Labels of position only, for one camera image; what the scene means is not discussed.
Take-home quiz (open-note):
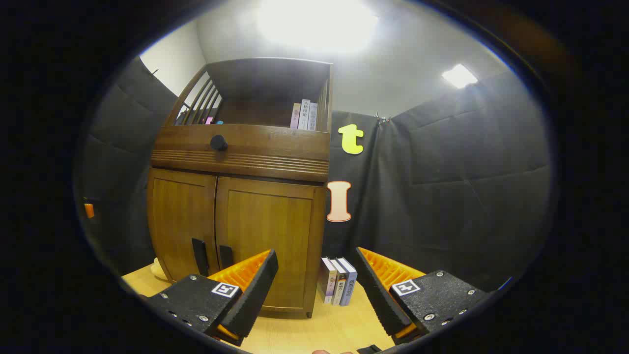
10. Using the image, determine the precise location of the cream-coloured object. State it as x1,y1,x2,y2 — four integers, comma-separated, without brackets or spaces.
150,257,170,282

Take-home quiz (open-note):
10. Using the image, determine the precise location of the white and purple book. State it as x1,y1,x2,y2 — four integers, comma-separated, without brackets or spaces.
317,257,338,304

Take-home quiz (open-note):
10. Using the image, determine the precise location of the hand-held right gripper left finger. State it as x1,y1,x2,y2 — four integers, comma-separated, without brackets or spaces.
140,249,279,347

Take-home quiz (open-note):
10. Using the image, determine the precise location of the large ceiling light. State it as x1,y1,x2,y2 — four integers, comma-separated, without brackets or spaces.
256,0,379,54

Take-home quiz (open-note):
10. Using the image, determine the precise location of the black backdrop cloth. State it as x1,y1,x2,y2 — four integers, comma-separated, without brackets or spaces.
81,57,553,293

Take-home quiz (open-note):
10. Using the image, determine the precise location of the wooden double-door shoe cabinet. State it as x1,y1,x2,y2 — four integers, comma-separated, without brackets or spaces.
146,58,335,319

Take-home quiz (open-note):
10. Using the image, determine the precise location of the dark grey book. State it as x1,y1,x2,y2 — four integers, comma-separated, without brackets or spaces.
330,258,348,306

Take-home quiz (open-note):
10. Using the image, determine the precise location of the wooden cabinet door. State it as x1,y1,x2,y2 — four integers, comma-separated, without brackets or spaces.
149,169,218,283
215,176,315,313

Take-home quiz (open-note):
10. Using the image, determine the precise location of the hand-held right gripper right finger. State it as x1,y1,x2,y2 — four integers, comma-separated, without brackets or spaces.
350,247,492,345

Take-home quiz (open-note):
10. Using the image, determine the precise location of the small ceiling light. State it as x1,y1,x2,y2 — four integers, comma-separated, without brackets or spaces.
441,63,478,89

